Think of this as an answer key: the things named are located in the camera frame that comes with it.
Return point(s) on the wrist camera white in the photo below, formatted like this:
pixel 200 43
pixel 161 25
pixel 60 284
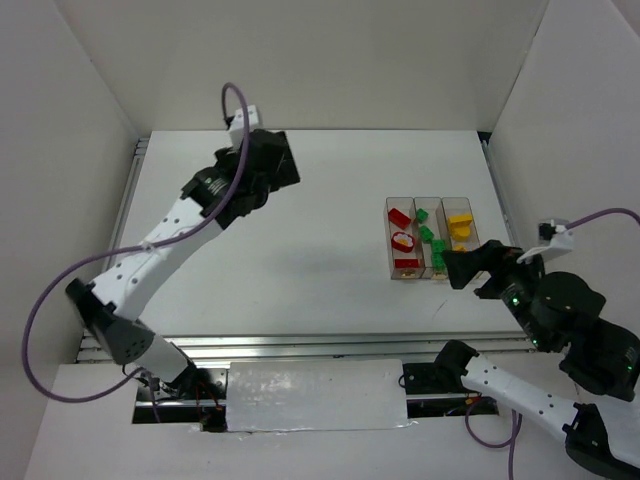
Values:
pixel 555 239
pixel 236 128

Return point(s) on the green 2x2 lego brick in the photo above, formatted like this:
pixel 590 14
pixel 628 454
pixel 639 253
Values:
pixel 425 233

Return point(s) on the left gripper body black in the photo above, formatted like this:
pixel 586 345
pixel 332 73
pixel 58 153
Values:
pixel 267 163

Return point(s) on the green lego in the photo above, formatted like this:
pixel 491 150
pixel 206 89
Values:
pixel 437 261
pixel 438 245

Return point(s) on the small green lego brick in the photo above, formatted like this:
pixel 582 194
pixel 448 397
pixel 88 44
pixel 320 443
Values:
pixel 421 215

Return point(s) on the red flower lego piece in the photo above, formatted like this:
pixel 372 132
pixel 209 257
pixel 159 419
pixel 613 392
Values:
pixel 403 242

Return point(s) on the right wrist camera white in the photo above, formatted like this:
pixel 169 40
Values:
pixel 555 239

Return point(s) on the small red lego piece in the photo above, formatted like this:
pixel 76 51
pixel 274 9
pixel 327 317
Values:
pixel 399 218

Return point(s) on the middle clear container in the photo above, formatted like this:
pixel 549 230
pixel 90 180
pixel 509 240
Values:
pixel 432 206

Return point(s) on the right clear container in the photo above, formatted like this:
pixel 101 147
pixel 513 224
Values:
pixel 451 206

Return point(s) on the yellow oval lego piece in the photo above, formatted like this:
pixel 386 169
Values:
pixel 460 227

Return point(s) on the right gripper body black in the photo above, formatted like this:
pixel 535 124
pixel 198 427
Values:
pixel 489 267

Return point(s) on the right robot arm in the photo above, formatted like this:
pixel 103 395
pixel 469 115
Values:
pixel 560 314

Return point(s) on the white foil cover plate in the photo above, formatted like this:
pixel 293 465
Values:
pixel 328 395

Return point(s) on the red lego brick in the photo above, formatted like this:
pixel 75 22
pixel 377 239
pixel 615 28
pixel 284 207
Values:
pixel 407 263

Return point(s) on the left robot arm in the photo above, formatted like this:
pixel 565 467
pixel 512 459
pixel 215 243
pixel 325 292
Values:
pixel 111 304

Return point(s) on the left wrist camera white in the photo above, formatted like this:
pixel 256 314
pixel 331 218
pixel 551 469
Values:
pixel 236 128

